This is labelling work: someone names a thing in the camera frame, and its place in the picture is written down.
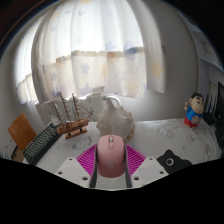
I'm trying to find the orange wooden chair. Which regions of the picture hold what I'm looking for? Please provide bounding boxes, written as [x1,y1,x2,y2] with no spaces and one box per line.
[7,112,38,163]

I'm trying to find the wooden sailing ship model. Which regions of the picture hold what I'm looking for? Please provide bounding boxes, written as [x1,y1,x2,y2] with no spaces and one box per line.
[49,93,95,140]

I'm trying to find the black cat-shaped mouse pad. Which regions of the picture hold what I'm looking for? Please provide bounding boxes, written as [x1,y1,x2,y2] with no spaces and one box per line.
[156,149,193,175]

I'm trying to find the white radiator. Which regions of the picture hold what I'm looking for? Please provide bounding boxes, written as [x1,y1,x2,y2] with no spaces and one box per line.
[34,92,123,127]

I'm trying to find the white printed tablecloth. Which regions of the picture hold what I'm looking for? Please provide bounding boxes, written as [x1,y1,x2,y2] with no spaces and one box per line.
[23,118,224,191]

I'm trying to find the large white conch shell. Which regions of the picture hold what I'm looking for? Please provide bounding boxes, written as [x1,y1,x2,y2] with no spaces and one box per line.
[96,96,136,143]

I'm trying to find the cartoon boy figurine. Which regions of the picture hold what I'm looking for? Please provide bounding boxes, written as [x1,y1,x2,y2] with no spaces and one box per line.
[183,92,205,129]

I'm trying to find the white star-print curtain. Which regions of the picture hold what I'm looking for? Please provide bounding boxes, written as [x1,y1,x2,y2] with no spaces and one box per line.
[14,0,167,105]

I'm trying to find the white wall shelf unit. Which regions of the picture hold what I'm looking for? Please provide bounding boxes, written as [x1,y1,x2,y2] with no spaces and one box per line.
[196,31,224,72]

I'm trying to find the pink computer mouse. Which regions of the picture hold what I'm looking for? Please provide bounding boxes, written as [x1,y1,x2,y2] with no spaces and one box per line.
[96,134,127,179]

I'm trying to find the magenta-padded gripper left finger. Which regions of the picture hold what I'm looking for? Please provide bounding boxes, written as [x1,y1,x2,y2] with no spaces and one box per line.
[54,143,99,189]

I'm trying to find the black router with antennas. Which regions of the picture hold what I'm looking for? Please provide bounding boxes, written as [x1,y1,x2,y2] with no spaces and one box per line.
[202,94,218,126]

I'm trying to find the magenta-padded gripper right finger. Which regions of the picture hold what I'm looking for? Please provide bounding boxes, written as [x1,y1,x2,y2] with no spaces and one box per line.
[123,143,169,189]

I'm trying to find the black keyboard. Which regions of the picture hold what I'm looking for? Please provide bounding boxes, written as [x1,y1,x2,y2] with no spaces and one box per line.
[22,122,63,166]

